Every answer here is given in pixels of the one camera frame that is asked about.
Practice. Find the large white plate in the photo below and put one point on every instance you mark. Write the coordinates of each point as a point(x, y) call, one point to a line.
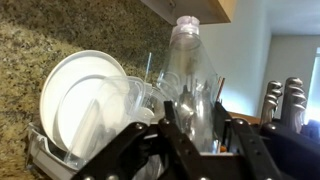
point(66, 73)

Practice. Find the small white plate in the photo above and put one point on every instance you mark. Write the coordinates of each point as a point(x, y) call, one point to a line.
point(75, 113)

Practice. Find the black knife block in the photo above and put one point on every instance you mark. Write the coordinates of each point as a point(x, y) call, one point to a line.
point(296, 153)

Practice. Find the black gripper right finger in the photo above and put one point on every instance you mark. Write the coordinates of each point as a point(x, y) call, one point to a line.
point(246, 146)

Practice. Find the grey dish rack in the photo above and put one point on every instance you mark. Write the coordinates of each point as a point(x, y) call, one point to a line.
point(40, 155)

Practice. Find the wooden wall cabinet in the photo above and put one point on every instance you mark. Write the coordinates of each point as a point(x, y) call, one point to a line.
point(196, 10)

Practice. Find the clear dishwashing liquid bottle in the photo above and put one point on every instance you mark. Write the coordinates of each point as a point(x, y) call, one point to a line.
point(190, 76)

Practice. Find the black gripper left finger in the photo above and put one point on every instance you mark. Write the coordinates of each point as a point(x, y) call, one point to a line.
point(116, 153)

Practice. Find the clear plastic container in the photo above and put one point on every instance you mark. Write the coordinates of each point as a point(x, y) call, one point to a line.
point(116, 106)

